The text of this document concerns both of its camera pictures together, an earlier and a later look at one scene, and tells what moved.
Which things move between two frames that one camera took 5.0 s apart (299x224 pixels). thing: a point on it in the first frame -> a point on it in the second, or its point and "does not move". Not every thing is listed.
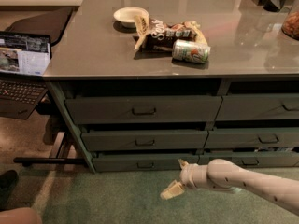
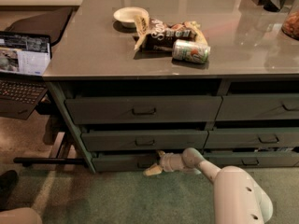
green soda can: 191,51 does not move
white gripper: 186,176 -> 165,162
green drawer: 252,159 does not move
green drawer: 133,162 does not move
